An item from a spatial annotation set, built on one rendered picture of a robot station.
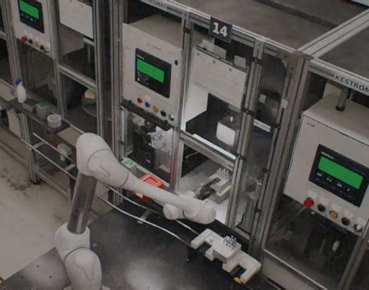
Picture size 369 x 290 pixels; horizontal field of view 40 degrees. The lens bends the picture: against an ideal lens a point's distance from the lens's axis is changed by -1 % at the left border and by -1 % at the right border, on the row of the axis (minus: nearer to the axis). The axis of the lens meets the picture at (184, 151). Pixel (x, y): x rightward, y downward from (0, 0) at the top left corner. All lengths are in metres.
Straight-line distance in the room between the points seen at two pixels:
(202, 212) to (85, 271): 0.65
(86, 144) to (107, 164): 0.18
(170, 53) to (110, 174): 0.69
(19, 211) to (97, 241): 1.36
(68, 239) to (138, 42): 1.09
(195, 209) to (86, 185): 0.55
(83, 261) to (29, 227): 1.59
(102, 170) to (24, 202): 2.14
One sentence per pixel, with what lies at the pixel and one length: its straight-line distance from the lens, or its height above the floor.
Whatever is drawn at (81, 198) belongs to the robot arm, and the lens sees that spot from 2.56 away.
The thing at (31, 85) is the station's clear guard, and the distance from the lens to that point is 3.86.
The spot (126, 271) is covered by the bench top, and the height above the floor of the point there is 0.68.
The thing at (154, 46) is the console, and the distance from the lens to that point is 2.63.
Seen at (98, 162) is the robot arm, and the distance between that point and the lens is 2.26.
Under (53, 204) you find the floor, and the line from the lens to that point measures 4.30.
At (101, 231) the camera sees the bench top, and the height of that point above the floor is 0.68.
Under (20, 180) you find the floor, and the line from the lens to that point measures 4.56.
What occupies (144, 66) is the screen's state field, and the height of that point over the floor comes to 1.66.
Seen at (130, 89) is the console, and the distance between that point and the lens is 2.89.
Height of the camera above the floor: 2.93
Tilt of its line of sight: 37 degrees down
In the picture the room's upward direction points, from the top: 5 degrees clockwise
